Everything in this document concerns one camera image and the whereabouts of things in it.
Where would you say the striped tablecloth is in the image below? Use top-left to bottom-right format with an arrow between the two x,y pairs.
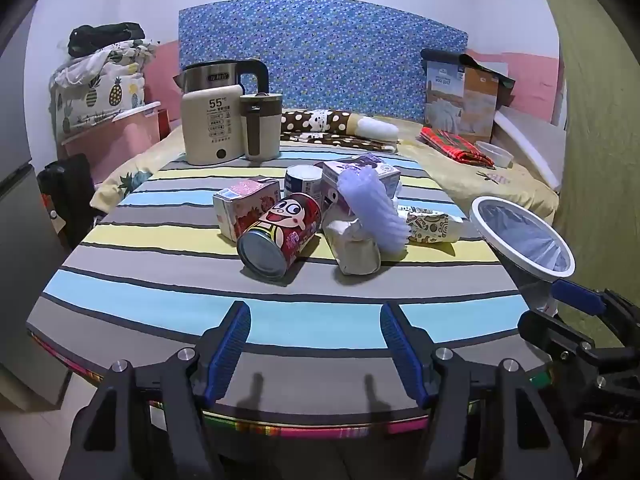
25,152 -> 553,436

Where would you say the cream mug with brown lid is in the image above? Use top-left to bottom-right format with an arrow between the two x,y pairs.
239,91 -> 283,162

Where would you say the folded polka dot blanket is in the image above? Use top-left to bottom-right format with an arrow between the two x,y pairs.
280,131 -> 398,155

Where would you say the green curtain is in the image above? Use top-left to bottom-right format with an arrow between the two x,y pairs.
530,0 -> 640,346

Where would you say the steel electric kettle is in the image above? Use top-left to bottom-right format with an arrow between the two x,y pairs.
173,58 -> 271,111

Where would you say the white foam fruit net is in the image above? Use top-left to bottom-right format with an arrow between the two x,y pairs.
337,167 -> 411,253

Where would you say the quilt package box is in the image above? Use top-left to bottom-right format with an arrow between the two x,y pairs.
424,57 -> 501,143

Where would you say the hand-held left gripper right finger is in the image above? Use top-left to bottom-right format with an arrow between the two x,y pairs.
379,302 -> 583,480

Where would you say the rolled polka dot blanket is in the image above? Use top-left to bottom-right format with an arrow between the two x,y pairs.
281,108 -> 401,141

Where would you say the translucent bin liner bag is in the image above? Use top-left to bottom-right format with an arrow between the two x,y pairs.
477,202 -> 571,271

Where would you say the white plastic bowl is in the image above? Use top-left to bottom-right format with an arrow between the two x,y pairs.
475,140 -> 513,168

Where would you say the cream water warmer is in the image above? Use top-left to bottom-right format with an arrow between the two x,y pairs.
181,89 -> 247,167

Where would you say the red cartoon face can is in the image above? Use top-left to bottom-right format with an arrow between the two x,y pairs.
236,192 -> 322,281

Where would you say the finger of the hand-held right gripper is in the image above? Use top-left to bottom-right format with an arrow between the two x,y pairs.
552,279 -> 640,346
518,310 -> 631,376

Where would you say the blue floral headboard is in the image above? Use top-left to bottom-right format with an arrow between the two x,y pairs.
178,8 -> 469,123

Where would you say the cream paper bag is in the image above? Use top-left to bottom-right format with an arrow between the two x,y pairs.
322,210 -> 383,276

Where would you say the white paper cup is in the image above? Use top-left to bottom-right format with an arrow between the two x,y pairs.
285,165 -> 323,202

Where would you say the black backpack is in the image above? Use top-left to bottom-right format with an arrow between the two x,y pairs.
37,154 -> 98,251

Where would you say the pink storage box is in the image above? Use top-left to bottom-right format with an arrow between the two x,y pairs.
61,101 -> 171,183

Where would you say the cream patterned snack wrapper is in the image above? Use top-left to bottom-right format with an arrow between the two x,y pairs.
405,210 -> 466,245

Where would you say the yellow bed sheet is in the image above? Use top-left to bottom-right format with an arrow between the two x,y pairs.
90,115 -> 561,226

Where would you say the purple drink carton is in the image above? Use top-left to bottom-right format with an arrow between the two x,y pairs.
320,152 -> 401,221

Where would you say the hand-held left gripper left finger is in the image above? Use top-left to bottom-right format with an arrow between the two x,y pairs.
60,301 -> 252,480

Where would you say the white bed side panel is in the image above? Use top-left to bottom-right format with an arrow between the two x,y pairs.
492,105 -> 566,191

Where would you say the black bag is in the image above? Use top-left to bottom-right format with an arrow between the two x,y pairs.
67,23 -> 146,58

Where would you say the white round trash bin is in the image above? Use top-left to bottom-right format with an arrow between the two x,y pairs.
470,196 -> 576,313

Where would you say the pineapple print bedding bundle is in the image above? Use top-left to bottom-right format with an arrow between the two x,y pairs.
48,40 -> 158,136

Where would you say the grey refrigerator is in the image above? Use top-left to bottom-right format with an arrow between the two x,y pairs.
0,15 -> 71,408

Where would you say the pink drink carton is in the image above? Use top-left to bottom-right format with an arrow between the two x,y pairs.
212,178 -> 282,242

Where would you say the red plaid cloth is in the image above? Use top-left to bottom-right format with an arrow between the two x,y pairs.
419,126 -> 496,168

